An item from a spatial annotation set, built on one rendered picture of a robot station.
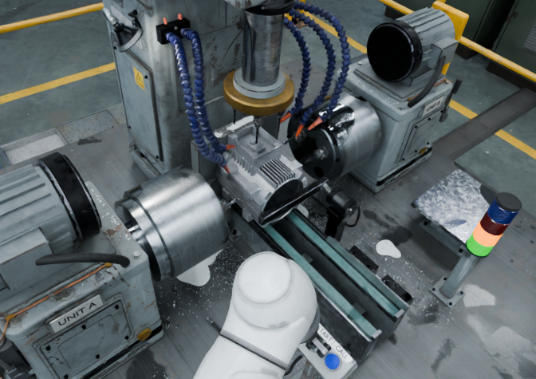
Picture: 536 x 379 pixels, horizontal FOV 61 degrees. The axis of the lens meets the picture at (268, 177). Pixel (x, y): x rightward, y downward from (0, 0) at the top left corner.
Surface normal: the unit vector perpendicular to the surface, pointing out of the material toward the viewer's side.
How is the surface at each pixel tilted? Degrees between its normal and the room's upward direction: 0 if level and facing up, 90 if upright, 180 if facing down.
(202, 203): 32
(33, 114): 0
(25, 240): 0
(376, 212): 0
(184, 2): 90
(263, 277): 20
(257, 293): 26
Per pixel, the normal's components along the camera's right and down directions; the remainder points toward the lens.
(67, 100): 0.07, -0.70
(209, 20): 0.64, 0.58
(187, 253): 0.64, 0.40
